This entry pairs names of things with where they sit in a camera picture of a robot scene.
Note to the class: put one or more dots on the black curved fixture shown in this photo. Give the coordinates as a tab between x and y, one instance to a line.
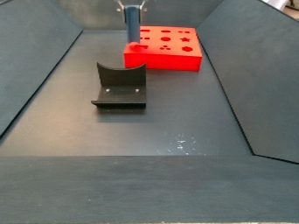
122	87

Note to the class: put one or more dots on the blue arch object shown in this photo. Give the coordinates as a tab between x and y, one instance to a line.
133	23

